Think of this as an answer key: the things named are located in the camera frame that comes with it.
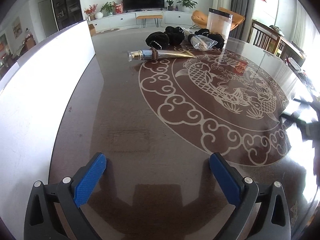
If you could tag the red flowers in white vase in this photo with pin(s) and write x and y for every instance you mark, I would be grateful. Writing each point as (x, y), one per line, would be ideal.
(92, 13)

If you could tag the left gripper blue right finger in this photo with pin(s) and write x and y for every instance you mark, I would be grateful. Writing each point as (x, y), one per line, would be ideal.
(228, 178)

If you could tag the orange lounge chair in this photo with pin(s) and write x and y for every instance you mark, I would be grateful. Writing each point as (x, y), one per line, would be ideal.
(200, 19)

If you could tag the wooden dining chair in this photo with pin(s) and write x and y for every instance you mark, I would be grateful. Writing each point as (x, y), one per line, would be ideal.
(265, 38)

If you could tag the black scrunchie with chain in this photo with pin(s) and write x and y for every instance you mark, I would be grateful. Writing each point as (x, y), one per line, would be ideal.
(215, 37)

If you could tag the green potted plant right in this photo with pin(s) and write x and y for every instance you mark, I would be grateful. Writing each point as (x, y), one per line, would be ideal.
(187, 5)

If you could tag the dark display cabinet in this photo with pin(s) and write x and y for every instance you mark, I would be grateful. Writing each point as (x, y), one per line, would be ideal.
(66, 12)

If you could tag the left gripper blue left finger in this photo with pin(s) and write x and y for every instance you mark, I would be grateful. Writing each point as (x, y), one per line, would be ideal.
(87, 177)

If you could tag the black scrunchie with rhinestones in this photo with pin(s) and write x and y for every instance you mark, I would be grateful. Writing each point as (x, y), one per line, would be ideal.
(172, 36)

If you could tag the bag of wooden sticks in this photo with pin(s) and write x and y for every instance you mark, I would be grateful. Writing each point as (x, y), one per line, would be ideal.
(199, 42)

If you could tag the white tv cabinet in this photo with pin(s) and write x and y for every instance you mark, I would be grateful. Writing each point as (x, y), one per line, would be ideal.
(128, 20)

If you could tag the clear plastic jar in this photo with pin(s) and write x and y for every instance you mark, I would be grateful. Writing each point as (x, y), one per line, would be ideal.
(219, 22)

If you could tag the cardboard box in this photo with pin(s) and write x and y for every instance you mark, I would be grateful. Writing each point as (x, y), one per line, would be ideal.
(92, 29)

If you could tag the wooden bench with metal legs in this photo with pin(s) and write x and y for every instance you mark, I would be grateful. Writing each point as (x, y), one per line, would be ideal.
(144, 19)

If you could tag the white storage box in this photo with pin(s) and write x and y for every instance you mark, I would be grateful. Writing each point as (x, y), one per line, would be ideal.
(34, 95)

